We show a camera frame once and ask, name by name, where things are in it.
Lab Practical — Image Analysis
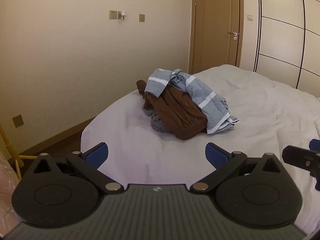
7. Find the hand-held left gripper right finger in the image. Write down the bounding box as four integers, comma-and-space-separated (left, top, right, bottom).
190, 142, 283, 194

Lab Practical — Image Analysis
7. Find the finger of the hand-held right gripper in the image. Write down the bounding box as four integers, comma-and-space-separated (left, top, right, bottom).
309, 139, 320, 153
282, 145, 320, 178

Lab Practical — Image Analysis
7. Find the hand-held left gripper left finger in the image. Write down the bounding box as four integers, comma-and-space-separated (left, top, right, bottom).
32, 142, 123, 194

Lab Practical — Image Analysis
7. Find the blue white-striped shirt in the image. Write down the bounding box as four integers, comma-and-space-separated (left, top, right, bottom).
145, 68, 240, 135

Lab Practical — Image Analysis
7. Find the brown garment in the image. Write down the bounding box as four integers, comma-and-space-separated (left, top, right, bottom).
136, 79, 208, 140

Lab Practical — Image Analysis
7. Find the grey knitted garment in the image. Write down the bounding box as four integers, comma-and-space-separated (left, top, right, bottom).
142, 105, 175, 133

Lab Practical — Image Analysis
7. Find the yellow rack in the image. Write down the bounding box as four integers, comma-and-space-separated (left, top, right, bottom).
0, 122, 38, 180

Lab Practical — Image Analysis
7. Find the pink cloth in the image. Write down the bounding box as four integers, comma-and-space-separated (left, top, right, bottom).
0, 150, 23, 230

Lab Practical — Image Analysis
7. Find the white panelled wardrobe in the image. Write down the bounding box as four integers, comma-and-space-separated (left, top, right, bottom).
254, 0, 320, 95

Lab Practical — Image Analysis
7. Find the brown wooden door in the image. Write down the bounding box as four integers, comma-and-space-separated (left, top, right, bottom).
189, 0, 244, 74

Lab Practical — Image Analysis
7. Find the low beige wall socket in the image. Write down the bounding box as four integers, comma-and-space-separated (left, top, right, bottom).
12, 114, 24, 128

